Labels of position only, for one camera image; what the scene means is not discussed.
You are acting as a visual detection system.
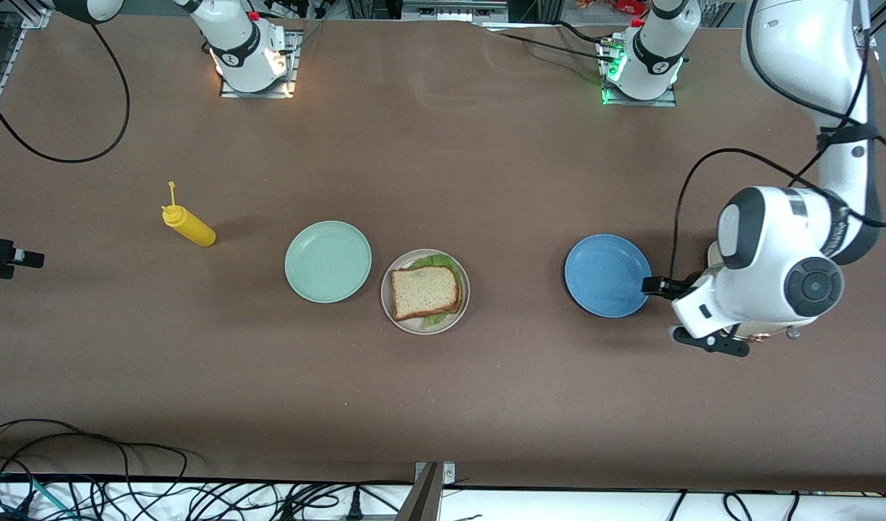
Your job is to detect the small metal bracket plate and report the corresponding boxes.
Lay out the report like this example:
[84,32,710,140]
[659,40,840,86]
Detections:
[414,461,456,487]

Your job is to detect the green lettuce leaf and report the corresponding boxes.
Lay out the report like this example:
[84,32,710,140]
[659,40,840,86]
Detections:
[412,253,464,328]

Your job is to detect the white toaster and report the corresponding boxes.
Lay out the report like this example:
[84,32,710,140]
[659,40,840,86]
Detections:
[707,241,805,342]

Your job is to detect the aluminium table frame rail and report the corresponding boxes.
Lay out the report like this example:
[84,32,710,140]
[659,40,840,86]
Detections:
[0,0,53,142]
[859,0,886,50]

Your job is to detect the blue plate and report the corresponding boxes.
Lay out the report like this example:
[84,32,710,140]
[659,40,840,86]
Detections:
[564,234,653,318]

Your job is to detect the black power cable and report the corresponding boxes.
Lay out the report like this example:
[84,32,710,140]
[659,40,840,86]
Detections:
[479,25,617,66]

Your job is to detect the mint green plate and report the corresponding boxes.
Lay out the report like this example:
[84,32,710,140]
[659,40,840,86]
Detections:
[284,220,373,304]

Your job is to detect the grey metal box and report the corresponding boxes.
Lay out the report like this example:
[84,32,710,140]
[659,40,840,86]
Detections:
[401,0,508,22]

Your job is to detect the black looped cable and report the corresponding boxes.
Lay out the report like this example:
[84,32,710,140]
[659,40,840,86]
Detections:
[723,492,756,521]
[0,418,190,507]

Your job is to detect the red orange object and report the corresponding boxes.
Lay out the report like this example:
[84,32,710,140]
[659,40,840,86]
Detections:
[576,0,647,15]

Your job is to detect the yellow mustard squeeze bottle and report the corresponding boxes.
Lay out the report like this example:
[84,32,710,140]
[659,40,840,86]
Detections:
[161,181,217,248]

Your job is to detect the beige plate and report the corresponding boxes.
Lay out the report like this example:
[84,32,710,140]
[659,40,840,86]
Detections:
[380,248,472,336]

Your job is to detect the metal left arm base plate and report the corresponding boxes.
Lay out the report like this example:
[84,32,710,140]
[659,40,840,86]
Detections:
[598,38,678,108]

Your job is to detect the teal cable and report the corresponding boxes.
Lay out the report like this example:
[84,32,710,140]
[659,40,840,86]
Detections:
[0,470,74,521]

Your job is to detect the aluminium profile post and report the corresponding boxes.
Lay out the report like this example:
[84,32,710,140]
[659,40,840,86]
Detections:
[396,462,443,521]

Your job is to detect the brown bread slice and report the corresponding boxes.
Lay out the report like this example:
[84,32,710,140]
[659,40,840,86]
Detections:
[390,265,461,322]

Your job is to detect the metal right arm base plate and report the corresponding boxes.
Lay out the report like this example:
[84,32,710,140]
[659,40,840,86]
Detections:
[218,30,302,99]

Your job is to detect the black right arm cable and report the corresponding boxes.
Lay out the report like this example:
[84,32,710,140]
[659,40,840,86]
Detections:
[0,22,130,200]

